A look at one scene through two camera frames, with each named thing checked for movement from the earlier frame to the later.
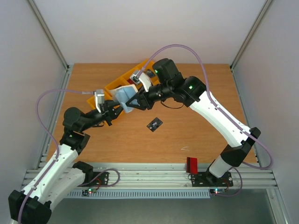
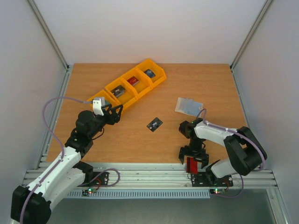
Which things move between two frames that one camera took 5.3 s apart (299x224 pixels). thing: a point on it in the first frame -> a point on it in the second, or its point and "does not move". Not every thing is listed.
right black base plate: (207, 179) does not move
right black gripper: (145, 99) -> (194, 152)
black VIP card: (154, 124) does not move
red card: (192, 163) does not move
